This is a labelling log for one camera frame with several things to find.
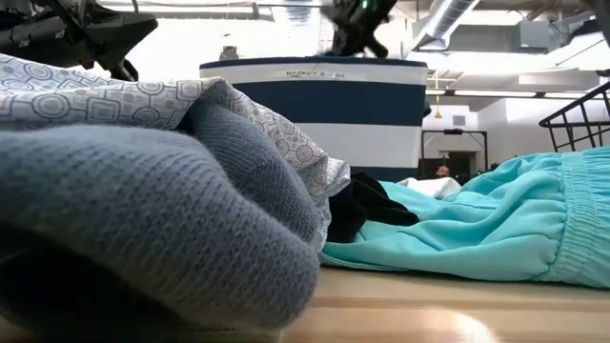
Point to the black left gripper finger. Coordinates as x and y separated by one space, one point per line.
121 69
128 28

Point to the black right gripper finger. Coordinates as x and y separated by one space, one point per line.
379 48
347 47

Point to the pale blue patterned shirt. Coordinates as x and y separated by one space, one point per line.
95 100

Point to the white cloth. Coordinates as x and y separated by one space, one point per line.
431 187

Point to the turquoise cloth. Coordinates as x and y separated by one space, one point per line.
476 228

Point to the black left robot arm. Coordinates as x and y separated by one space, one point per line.
57 9

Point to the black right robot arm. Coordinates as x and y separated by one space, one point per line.
605 19

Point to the navy white striped fabric basket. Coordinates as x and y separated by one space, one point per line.
333 102

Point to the grey-blue knit cloth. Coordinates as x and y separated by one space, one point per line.
143 200

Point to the person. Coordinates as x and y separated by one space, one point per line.
442 171

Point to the black cloth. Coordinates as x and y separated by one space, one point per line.
362 205

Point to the grey ceiling unit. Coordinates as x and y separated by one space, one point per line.
536 34

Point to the silver ventilation duct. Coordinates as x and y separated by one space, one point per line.
448 19

